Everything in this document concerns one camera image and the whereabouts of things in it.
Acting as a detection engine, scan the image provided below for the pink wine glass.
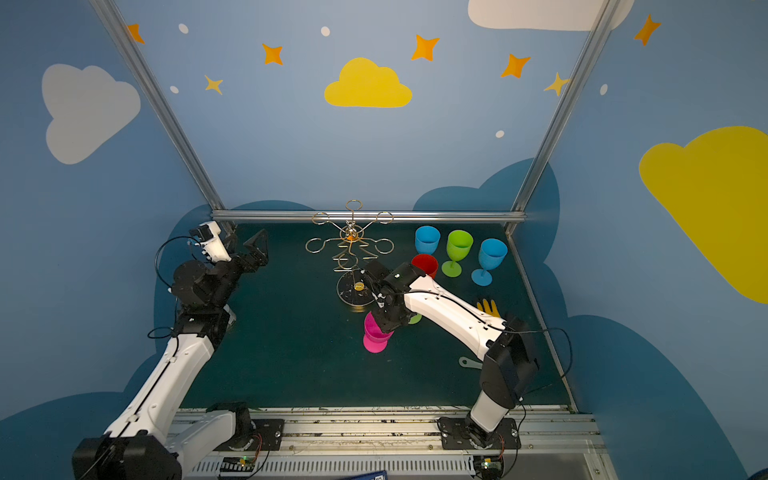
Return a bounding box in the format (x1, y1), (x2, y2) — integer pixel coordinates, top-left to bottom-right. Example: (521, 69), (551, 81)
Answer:
(363, 312), (393, 354)

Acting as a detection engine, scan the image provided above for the red wine glass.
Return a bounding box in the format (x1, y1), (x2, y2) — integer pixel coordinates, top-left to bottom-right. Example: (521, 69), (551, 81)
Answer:
(411, 254), (439, 279)

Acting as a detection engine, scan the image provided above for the blue wine glass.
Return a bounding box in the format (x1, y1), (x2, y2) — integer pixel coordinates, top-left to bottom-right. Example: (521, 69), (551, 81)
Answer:
(414, 225), (441, 255)
(471, 238), (508, 287)

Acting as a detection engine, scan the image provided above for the green wine glass front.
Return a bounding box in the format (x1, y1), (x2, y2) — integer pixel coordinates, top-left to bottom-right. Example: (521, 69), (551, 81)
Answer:
(441, 230), (474, 278)

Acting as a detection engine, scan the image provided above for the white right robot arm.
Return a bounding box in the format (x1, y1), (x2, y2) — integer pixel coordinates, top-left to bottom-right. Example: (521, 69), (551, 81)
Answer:
(361, 261), (540, 449)

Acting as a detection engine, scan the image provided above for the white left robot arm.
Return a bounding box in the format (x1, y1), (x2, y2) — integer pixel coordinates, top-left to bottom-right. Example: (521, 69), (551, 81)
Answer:
(72, 221), (269, 479)

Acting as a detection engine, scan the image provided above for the grey cleaning brush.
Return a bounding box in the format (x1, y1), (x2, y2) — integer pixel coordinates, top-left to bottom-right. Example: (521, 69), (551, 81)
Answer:
(458, 357), (483, 370)

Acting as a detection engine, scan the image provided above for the yellow black work glove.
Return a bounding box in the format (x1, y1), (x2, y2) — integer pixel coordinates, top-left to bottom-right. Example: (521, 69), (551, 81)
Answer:
(476, 299), (501, 318)

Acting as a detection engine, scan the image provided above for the gold wire glass rack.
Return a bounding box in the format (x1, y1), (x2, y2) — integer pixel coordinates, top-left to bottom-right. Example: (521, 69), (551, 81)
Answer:
(304, 199), (395, 313)

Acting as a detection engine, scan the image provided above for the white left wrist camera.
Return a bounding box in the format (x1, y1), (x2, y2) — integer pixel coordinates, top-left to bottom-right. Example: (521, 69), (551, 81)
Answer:
(189, 221), (232, 264)

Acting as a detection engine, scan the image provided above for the aluminium frame back rail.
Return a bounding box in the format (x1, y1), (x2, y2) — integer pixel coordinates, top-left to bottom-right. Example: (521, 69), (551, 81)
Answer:
(212, 210), (526, 224)

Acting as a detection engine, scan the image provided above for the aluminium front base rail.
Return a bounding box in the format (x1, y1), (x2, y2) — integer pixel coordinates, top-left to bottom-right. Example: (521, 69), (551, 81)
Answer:
(187, 405), (618, 479)

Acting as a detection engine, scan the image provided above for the aluminium frame left post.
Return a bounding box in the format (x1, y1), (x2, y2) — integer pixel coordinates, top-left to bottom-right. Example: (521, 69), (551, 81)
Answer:
(89, 0), (226, 215)

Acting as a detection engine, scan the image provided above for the aluminium frame post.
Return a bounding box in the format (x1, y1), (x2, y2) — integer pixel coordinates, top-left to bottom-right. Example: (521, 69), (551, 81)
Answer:
(505, 0), (621, 241)
(89, 0), (226, 215)

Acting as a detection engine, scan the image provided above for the aluminium frame right post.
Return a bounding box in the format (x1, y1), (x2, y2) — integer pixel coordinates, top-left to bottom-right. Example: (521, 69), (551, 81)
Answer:
(505, 0), (621, 241)

